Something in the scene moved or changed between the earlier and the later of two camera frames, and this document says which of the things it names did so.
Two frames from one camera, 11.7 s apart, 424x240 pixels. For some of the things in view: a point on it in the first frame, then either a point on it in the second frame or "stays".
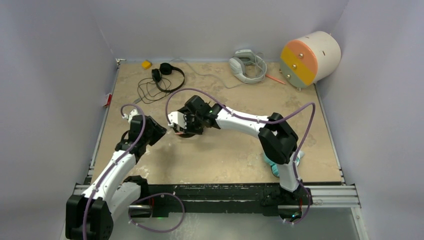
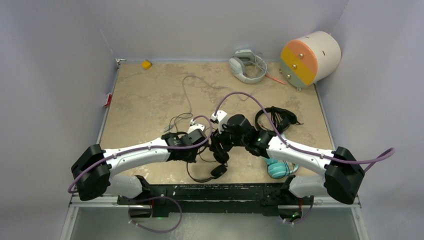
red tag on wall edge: (109, 100) stays
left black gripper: (158, 131) -> (191, 158)
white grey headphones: (244, 57) stays
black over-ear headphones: (165, 68) -> (219, 171)
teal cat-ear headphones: (274, 166) stays
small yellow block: (146, 64) stays
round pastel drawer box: (313, 58) stays
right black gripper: (189, 129) -> (218, 138)
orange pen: (275, 79) stays
